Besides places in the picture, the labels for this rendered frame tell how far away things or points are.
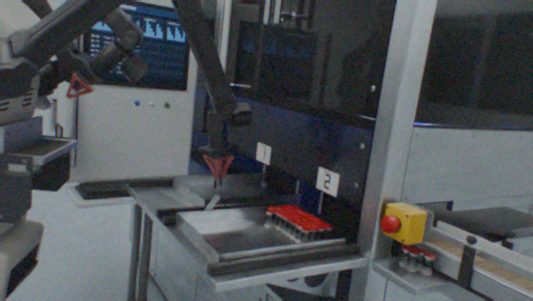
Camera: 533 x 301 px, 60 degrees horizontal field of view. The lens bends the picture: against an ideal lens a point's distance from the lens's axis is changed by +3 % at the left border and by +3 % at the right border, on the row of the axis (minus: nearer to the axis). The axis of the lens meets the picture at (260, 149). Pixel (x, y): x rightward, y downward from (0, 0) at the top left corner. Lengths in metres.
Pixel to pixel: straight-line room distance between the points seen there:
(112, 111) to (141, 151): 0.19
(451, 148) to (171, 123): 1.09
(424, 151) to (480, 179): 0.25
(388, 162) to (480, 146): 0.32
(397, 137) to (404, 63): 0.17
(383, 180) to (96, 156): 1.11
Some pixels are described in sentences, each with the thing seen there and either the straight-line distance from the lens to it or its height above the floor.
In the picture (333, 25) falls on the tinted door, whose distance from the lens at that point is 1.27.
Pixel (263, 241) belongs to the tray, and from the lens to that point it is 1.13.
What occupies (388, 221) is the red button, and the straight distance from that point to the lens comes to 1.03.
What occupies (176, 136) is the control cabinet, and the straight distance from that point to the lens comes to 1.88.
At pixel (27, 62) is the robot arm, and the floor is 1.26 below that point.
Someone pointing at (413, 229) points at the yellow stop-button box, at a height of 1.00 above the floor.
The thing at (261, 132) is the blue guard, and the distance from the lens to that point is 1.51.
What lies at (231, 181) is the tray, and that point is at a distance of 1.61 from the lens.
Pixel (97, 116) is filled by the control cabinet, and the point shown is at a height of 1.05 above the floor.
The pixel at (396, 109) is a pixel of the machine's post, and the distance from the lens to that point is 1.06.
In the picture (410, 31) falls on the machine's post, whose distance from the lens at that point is 1.06.
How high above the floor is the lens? 1.31
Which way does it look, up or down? 11 degrees down
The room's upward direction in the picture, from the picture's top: 7 degrees clockwise
